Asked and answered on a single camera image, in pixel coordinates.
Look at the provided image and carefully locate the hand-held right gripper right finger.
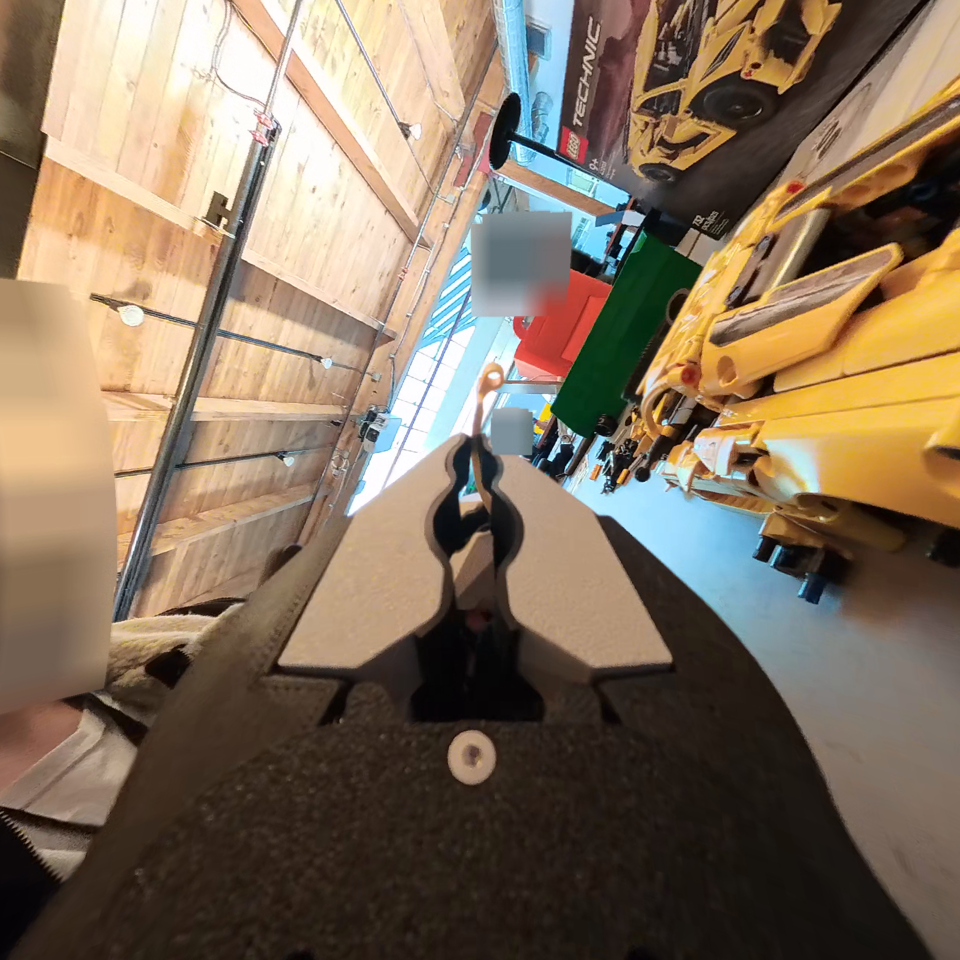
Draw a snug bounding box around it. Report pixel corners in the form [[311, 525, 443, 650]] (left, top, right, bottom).
[[487, 450, 674, 710]]

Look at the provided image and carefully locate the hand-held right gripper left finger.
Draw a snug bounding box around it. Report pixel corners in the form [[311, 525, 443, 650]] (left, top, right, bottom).
[[276, 432, 472, 717]]

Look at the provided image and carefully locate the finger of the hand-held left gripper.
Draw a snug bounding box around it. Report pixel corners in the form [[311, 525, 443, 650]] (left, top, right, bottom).
[[448, 523, 498, 610]]

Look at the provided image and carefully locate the yellow flexible toy hose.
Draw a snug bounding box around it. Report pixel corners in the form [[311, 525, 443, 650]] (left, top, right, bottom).
[[466, 361, 510, 541]]

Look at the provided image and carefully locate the yellow toy brick car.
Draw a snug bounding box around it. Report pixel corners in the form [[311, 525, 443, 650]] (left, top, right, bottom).
[[621, 75, 960, 605]]

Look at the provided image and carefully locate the grey desk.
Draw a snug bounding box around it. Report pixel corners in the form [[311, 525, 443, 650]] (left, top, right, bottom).
[[562, 0, 960, 960]]

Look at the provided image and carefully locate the pile of yellow black bricks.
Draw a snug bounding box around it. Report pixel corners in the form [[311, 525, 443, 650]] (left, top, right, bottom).
[[591, 431, 650, 498]]

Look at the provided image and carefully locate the ceiling mounted device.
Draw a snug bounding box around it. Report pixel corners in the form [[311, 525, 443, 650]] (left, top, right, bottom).
[[357, 407, 404, 456]]

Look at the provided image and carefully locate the large window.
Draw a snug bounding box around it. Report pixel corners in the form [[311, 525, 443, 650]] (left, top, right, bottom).
[[346, 247, 481, 519]]

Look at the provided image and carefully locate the red tote bag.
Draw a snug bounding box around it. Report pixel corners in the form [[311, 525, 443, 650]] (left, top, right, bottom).
[[512, 268, 614, 385]]

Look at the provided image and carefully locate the green plastic bin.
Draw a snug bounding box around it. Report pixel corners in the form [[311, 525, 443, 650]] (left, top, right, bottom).
[[549, 231, 704, 439]]

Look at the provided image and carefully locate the metal ceiling pipe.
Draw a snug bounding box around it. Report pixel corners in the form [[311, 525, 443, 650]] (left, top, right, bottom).
[[111, 0, 306, 625]]

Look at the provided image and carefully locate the light grey top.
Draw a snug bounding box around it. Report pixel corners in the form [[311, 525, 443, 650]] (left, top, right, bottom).
[[0, 697, 155, 871]]

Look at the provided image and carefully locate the black round pole stand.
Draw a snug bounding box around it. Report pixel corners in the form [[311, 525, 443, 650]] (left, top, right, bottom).
[[484, 92, 573, 175]]

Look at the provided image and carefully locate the toy car set box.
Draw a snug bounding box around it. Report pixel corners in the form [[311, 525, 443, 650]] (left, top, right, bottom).
[[553, 0, 933, 243]]

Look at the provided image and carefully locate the open instruction booklet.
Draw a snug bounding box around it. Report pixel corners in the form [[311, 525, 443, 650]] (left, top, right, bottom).
[[780, 0, 960, 192]]

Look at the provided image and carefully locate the silver ventilation duct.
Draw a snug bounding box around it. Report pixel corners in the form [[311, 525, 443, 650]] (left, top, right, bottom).
[[491, 0, 545, 102]]

